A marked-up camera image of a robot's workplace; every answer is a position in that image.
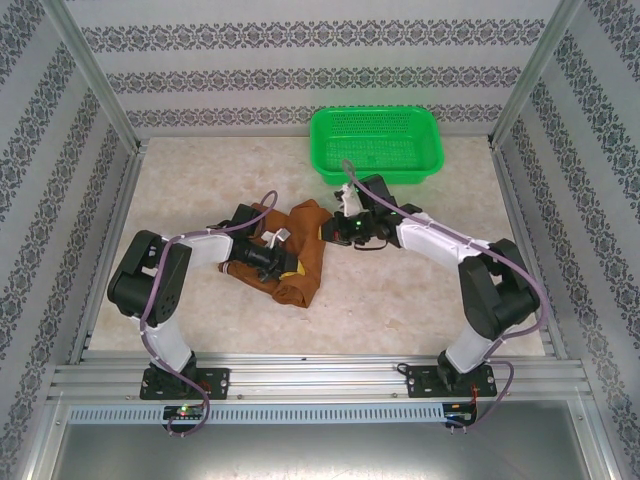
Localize brown long pants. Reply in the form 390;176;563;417
217;198;335;309

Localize grey metal panel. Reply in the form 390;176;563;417
49;399;596;480

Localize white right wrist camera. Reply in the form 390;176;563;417
333;183;362;215

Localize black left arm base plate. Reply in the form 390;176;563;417
138;367;231;401

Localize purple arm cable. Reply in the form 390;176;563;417
340;158;547;432
139;189;280;436

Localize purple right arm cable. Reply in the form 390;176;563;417
340;158;547;432

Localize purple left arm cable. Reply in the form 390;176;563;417
139;189;280;436

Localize slotted grey cable duct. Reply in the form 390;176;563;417
67;404;447;424

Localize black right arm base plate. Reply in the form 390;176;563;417
403;363;499;400

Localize aluminium mounting rail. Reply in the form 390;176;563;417
47;351;594;402

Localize green plastic mesh basket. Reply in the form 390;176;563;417
308;105;446;188

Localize aluminium frame post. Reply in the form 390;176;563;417
47;0;147;151
487;0;585;147

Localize aluminium side rail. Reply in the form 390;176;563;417
68;143;149;365
490;138;572;360

